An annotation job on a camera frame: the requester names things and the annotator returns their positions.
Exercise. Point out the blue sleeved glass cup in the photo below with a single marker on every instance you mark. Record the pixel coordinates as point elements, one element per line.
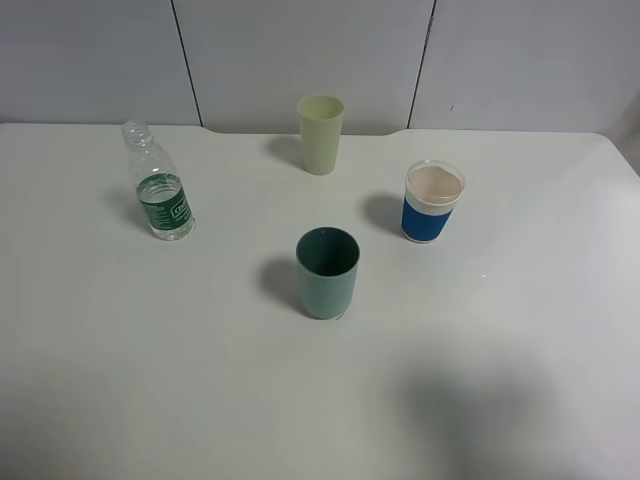
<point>432,189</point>

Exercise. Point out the pale yellow plastic cup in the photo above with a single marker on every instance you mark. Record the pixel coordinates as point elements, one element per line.
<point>320,124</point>

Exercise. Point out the clear plastic water bottle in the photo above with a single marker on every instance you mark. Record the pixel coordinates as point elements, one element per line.
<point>157,184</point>

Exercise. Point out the teal green plastic cup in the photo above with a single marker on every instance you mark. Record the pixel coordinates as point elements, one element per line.
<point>327,260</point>

